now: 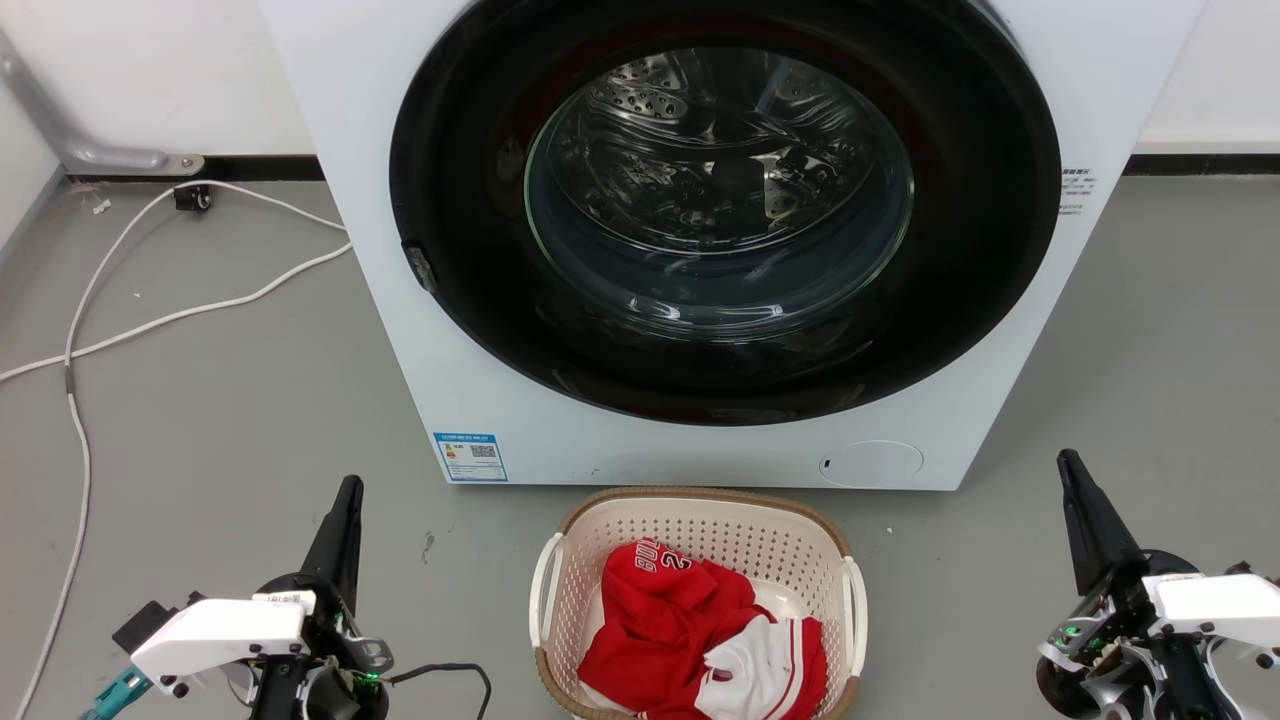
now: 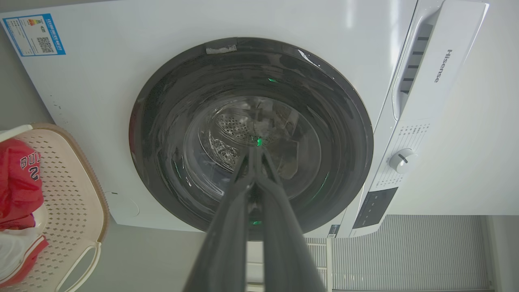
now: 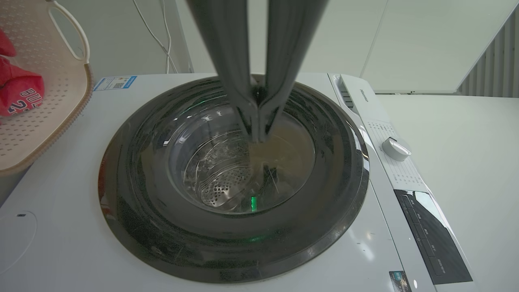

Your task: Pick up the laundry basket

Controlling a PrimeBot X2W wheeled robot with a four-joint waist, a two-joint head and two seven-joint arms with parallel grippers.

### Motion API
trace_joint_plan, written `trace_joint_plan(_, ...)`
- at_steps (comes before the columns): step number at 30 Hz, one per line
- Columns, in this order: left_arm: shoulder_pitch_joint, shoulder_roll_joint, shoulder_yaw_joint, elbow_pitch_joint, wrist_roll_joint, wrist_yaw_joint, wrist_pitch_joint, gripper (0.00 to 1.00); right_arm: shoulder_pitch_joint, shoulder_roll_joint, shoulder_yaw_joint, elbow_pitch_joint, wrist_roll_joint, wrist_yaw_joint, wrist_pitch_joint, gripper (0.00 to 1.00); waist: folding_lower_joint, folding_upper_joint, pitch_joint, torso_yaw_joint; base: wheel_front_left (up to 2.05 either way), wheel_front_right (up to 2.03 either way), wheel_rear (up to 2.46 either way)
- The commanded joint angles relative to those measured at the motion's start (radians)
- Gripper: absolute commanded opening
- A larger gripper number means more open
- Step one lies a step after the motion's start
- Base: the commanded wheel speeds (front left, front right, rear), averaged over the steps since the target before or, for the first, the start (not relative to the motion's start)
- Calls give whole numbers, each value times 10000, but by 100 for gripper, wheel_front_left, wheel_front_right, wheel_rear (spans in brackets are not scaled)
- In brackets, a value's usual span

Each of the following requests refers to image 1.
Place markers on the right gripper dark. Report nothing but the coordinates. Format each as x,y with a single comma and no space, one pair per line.
1110,640

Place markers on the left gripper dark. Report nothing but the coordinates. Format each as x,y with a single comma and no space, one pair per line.
330,690

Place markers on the cream perforated laundry basket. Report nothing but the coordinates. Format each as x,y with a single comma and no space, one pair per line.
700,520

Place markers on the blue energy label sticker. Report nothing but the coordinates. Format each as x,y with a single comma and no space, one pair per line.
470,457

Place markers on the white front-load washing machine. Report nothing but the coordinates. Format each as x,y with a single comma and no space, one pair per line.
400,380

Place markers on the round white filter cover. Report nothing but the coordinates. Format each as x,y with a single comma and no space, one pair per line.
875,464

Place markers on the black round washer door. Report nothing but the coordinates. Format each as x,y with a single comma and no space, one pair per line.
480,310

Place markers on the red and white jersey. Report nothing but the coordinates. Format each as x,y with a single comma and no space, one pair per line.
660,620

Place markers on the small text label sticker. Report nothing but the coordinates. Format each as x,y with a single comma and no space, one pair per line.
1077,190

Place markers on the small black floor box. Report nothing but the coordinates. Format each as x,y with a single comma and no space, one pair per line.
191,197

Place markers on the grey drain pipe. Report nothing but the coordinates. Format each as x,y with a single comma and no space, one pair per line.
70,145

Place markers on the steel washer drum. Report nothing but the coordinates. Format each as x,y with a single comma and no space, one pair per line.
700,180

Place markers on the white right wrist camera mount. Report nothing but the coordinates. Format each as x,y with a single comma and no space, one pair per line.
1225,600

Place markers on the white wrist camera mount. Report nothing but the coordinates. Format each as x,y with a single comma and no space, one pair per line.
215,632
1225,600

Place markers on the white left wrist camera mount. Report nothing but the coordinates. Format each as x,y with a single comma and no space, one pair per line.
215,632

